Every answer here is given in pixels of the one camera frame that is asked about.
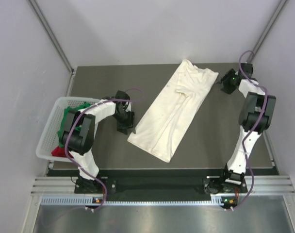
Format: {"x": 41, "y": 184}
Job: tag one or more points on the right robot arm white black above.
{"x": 255, "y": 117}

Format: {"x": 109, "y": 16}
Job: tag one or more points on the white t shirt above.
{"x": 163, "y": 126}

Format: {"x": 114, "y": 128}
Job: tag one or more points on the aluminium frame post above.
{"x": 281, "y": 5}
{"x": 51, "y": 35}

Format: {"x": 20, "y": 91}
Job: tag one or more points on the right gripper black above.
{"x": 223, "y": 80}

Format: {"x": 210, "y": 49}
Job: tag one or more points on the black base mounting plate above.
{"x": 212, "y": 174}

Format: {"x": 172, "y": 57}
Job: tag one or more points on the white plastic laundry basket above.
{"x": 49, "y": 139}

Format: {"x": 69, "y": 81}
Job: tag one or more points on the red t shirt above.
{"x": 59, "y": 152}

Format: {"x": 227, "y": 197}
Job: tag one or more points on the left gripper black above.
{"x": 129, "y": 124}

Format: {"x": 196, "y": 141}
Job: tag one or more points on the green t shirt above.
{"x": 60, "y": 133}

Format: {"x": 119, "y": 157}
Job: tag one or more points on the grey slotted cable duct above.
{"x": 95, "y": 201}

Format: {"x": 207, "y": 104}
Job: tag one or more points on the right aluminium frame post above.
{"x": 281, "y": 5}

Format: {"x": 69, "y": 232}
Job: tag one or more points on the left aluminium frame post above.
{"x": 51, "y": 35}

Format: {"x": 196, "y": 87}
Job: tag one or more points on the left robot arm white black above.
{"x": 78, "y": 132}

